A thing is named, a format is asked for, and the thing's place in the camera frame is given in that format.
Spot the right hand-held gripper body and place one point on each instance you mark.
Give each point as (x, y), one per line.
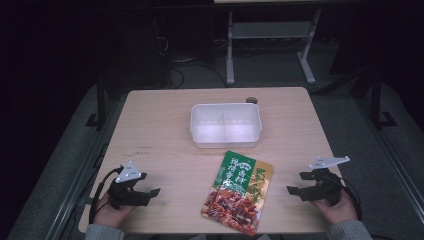
(328, 186)

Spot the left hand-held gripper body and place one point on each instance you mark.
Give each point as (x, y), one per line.
(126, 193)

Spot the green and red snack packet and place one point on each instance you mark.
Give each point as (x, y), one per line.
(238, 195)

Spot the white plastic container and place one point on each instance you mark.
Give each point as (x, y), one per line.
(226, 126)

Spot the person's left hand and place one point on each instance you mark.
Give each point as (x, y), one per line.
(111, 215)

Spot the person's right hand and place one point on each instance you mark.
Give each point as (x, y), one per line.
(336, 211)

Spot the black metal stand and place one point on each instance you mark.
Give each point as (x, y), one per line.
(101, 103)
(376, 100)

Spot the grey round table grommet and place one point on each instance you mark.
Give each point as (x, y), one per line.
(251, 99)

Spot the white metal stand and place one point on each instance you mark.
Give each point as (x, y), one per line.
(230, 50)

